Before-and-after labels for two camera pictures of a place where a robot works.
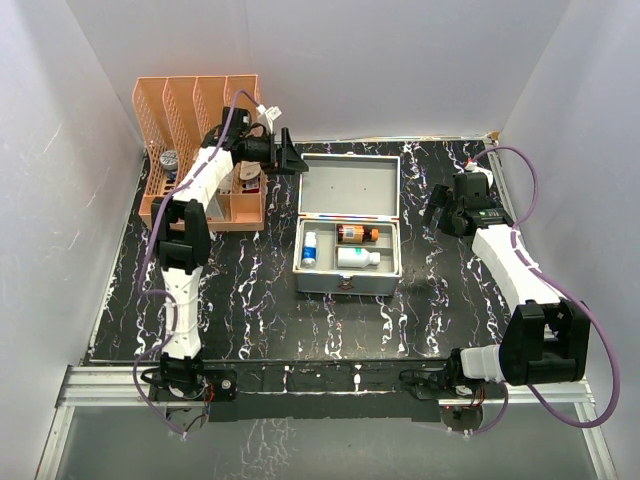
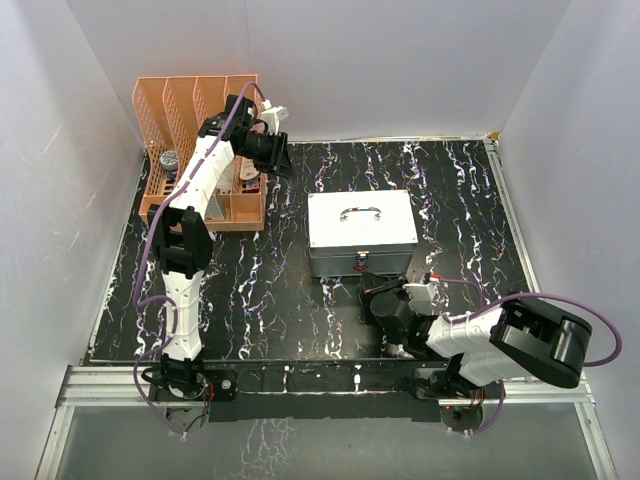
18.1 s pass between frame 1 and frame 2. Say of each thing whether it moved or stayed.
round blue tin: stayed
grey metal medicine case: moved
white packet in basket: stayed
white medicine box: stayed
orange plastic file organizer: stayed
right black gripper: moved
